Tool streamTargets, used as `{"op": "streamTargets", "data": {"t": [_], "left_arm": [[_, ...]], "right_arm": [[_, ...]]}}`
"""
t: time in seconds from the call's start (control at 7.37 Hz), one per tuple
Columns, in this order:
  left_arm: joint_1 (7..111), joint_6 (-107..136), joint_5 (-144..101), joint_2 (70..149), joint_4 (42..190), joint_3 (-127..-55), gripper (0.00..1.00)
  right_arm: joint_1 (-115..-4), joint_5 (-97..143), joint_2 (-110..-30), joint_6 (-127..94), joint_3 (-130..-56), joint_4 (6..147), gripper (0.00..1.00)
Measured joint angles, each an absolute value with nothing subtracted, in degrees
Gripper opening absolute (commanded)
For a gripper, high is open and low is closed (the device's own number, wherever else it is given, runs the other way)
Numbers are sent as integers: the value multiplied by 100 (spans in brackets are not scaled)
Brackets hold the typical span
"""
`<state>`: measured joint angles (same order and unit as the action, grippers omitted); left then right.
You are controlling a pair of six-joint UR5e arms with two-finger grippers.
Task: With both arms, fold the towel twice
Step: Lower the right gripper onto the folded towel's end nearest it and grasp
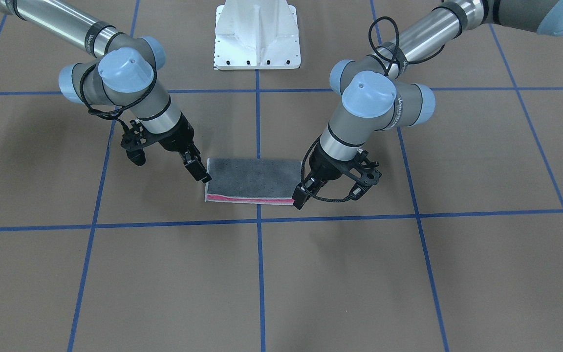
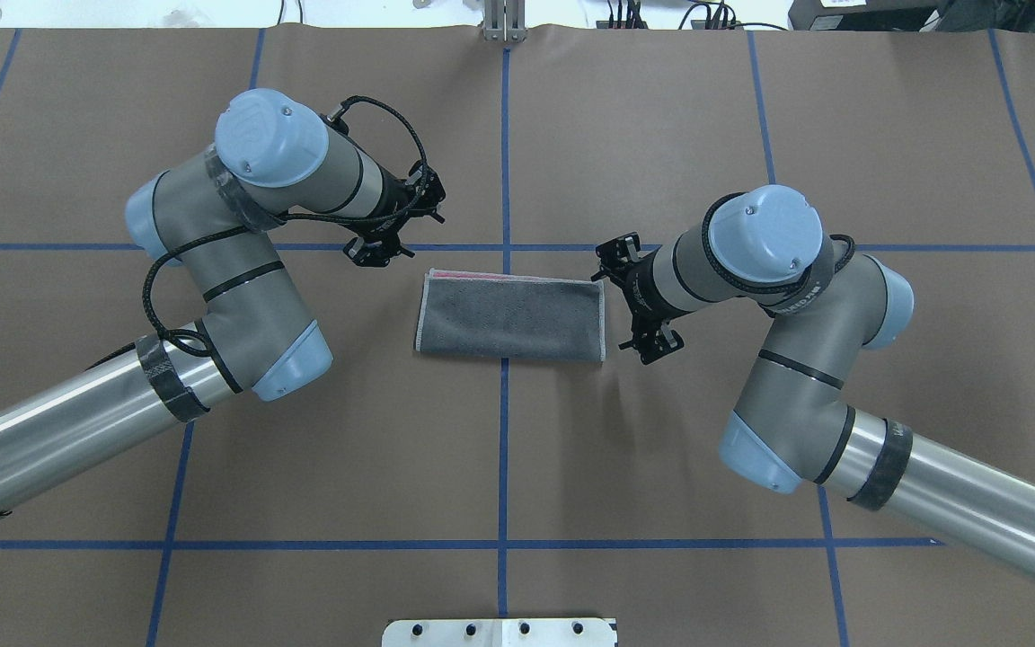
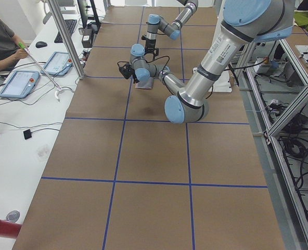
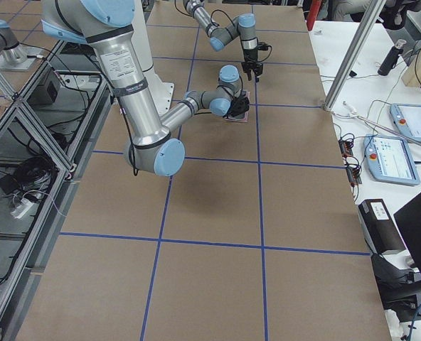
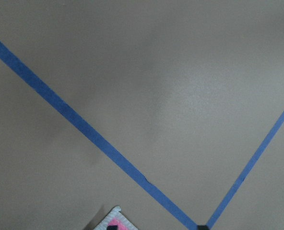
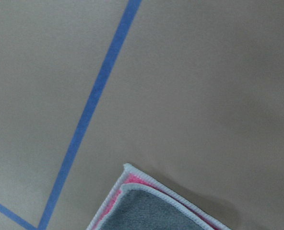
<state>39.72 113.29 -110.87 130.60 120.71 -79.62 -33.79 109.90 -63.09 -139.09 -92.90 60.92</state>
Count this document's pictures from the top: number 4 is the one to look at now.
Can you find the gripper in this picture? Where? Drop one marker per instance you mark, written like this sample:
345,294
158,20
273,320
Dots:
237,105
249,56

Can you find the pink and grey towel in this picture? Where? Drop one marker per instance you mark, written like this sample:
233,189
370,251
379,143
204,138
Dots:
242,118

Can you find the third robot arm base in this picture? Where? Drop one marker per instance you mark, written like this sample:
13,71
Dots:
13,56

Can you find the red cylinder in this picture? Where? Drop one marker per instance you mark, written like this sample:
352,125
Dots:
312,14

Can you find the reacher grabber tool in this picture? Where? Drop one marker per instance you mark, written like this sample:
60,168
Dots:
352,113

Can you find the seated person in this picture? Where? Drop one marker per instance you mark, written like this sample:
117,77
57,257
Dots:
341,8

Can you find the black bottle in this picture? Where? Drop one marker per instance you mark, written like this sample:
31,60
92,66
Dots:
391,58

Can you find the near teach pendant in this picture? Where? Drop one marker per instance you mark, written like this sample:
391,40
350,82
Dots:
389,160

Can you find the teach pendant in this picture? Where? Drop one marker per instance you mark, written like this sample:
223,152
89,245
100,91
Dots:
407,119
389,160

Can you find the far teach pendant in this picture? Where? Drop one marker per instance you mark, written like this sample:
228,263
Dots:
407,119

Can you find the black power box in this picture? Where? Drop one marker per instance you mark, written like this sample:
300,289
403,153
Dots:
381,231

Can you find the white power strip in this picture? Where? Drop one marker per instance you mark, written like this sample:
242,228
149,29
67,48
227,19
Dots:
22,208

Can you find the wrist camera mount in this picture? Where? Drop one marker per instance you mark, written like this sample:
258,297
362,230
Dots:
263,46

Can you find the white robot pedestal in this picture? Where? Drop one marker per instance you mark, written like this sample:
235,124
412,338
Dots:
162,92

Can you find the aluminium frame post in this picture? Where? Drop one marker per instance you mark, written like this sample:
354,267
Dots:
354,49

